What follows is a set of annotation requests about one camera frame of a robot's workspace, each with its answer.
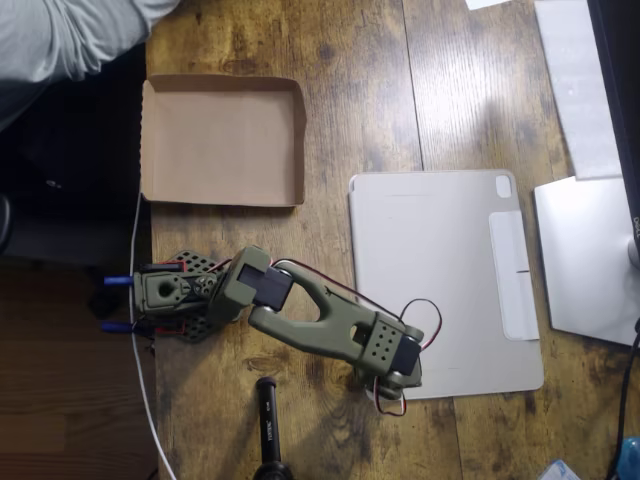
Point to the white blue packet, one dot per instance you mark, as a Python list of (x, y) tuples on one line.
[(560, 471)]

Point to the white paper sheet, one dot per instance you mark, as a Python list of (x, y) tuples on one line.
[(482, 3)]

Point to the black chair castor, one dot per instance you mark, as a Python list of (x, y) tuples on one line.
[(104, 303)]

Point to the tablet in beige case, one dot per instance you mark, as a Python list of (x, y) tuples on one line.
[(450, 260)]

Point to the brown cardboard tray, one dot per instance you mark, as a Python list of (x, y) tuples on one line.
[(220, 140)]

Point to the white foam sheet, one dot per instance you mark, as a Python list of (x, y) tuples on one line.
[(575, 90)]

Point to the black camera stand pole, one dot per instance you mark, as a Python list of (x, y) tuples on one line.
[(269, 425)]

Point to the blue round object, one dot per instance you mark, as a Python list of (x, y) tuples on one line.
[(631, 460)]

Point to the person grey shirt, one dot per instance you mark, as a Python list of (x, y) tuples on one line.
[(50, 40)]

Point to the person black trousers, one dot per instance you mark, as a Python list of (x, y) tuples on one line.
[(75, 150)]

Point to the silver monitor stand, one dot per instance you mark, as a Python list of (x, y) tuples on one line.
[(585, 260)]

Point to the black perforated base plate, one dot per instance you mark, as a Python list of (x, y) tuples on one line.
[(197, 327)]

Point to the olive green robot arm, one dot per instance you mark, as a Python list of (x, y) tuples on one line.
[(310, 325)]

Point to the black computer monitor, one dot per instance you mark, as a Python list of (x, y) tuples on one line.
[(620, 75)]

